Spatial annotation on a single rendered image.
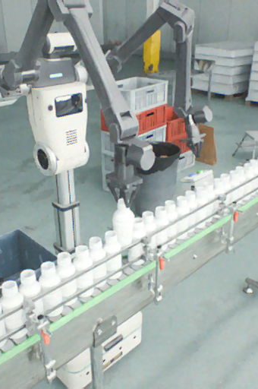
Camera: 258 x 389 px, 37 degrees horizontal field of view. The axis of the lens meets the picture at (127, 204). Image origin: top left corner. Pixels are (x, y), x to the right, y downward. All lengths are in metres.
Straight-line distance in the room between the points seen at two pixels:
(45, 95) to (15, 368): 1.01
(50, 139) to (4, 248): 0.50
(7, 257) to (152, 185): 1.94
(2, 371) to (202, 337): 1.60
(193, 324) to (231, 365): 0.35
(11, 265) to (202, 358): 1.24
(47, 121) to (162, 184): 1.94
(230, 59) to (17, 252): 7.14
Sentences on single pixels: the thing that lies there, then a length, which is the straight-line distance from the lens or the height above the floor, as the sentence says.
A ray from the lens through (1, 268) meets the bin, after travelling 1.77.
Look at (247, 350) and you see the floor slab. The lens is 2.52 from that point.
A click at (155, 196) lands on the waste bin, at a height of 0.26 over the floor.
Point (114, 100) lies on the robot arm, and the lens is 1.10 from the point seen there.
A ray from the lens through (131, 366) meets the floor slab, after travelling 2.35.
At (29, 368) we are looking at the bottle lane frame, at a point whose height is 0.90.
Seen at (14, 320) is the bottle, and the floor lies 1.07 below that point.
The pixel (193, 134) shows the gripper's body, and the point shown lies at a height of 1.29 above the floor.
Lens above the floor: 1.81
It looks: 28 degrees down
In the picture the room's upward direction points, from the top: straight up
